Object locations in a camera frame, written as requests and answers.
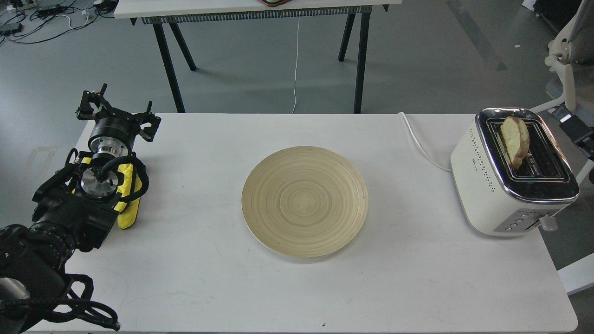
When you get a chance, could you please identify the slice of bread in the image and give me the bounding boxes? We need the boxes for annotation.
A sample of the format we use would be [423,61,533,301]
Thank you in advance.
[500,116,530,171]

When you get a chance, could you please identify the white background table black legs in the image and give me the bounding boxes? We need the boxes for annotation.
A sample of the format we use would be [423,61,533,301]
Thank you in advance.
[113,0,398,114]

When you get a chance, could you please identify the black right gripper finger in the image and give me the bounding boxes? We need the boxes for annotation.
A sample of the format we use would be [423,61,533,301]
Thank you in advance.
[552,105,594,161]

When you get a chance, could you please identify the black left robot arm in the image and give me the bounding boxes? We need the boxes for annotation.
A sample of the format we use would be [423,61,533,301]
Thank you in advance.
[0,84,161,334]

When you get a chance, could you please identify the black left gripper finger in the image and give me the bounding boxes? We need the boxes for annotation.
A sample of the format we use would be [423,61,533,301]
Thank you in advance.
[134,101,161,142]
[76,83,112,121]

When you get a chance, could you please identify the white hanging cable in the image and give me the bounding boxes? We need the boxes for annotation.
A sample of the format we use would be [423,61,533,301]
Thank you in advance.
[291,17,301,114]

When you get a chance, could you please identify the yellow cloth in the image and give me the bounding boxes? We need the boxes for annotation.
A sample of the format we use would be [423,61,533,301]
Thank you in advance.
[75,152,149,230]

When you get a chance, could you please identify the round wooden plate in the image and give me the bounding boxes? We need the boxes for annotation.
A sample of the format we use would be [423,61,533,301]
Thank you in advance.
[240,146,369,258]

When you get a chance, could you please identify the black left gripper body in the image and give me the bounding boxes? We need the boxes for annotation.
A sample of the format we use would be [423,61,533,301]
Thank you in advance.
[88,112,140,158]

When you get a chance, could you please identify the white toaster power cable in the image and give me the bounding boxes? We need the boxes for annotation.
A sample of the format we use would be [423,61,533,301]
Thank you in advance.
[398,112,453,173]

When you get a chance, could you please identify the white chrome toaster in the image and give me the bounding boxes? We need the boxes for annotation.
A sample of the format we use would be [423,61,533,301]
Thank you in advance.
[451,108,579,237]

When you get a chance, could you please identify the floor cables and power strips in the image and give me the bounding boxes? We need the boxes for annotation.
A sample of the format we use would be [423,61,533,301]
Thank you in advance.
[0,0,119,44]

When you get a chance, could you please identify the white office chair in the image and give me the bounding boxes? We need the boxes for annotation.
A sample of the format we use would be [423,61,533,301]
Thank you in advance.
[529,0,594,186]

